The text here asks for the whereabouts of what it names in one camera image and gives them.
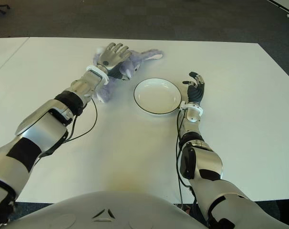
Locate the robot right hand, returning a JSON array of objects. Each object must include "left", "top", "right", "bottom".
[{"left": 182, "top": 71, "right": 206, "bottom": 104}]

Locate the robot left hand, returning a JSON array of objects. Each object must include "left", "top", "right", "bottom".
[{"left": 96, "top": 42, "right": 131, "bottom": 81}]

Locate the purple plush doll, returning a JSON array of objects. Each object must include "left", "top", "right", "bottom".
[{"left": 93, "top": 46, "right": 165, "bottom": 104}]

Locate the white plate black rim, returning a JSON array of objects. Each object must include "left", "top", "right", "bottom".
[{"left": 133, "top": 78, "right": 183, "bottom": 116}]

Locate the white board edge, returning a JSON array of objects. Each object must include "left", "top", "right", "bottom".
[{"left": 266, "top": 0, "right": 289, "bottom": 12}]

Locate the silver robot torso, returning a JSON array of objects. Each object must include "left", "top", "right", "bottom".
[{"left": 6, "top": 190, "right": 212, "bottom": 229}]

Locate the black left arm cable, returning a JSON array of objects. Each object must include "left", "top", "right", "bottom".
[{"left": 37, "top": 97, "right": 98, "bottom": 163}]

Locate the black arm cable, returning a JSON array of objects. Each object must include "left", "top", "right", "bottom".
[
  {"left": 37, "top": 97, "right": 98, "bottom": 163},
  {"left": 175, "top": 109, "right": 200, "bottom": 210}
]

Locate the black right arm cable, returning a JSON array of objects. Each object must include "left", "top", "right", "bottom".
[{"left": 175, "top": 109, "right": 200, "bottom": 210}]

